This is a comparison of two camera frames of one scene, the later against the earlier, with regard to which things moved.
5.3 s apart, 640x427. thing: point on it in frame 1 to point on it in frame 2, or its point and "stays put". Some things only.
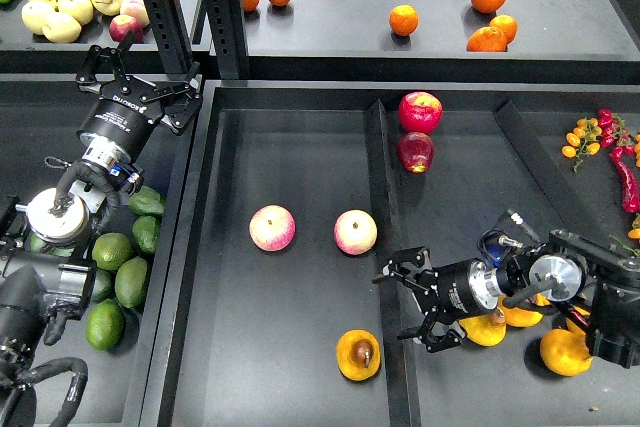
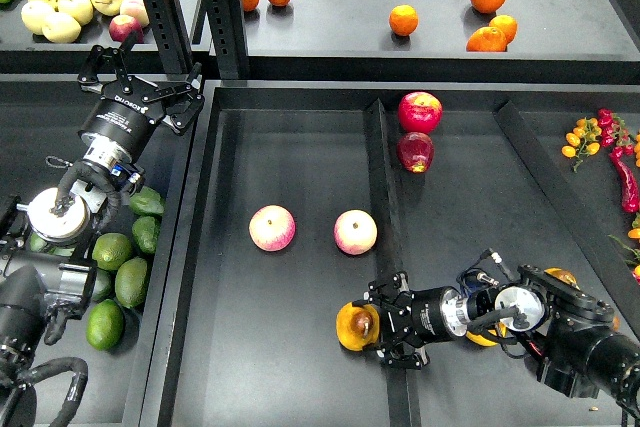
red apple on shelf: (122, 27) stays put
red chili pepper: (629, 189) stays put
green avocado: (105, 325) stays put
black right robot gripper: (444, 292) to (425, 316)
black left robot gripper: (128, 106) stays put
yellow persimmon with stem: (358, 355) to (357, 326)
